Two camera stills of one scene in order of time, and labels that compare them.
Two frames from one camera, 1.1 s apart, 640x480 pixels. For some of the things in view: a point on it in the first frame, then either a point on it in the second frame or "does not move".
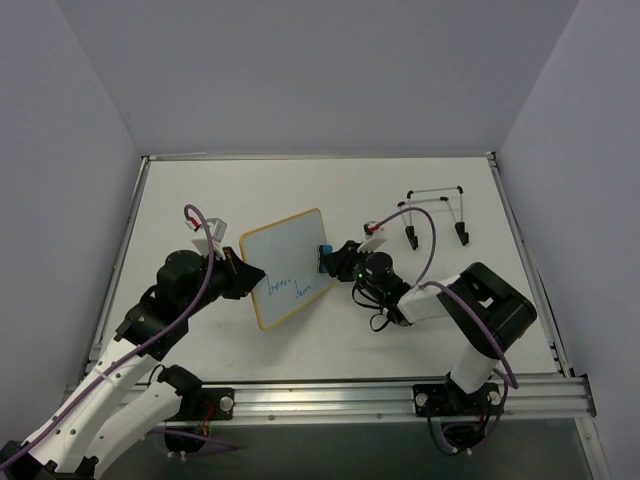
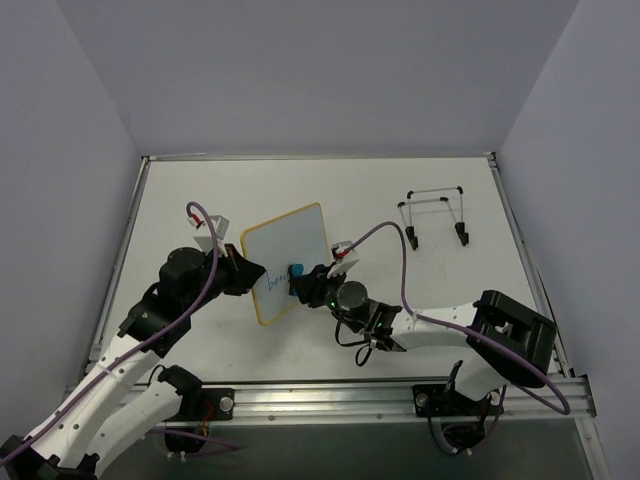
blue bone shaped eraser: x=323 y=252 → x=297 y=269
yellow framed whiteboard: x=287 y=253 does not move
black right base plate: x=449 y=400 does not move
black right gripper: x=340 y=260 → x=314 y=286
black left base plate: x=214 y=404 does not move
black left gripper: x=232 y=275 does not move
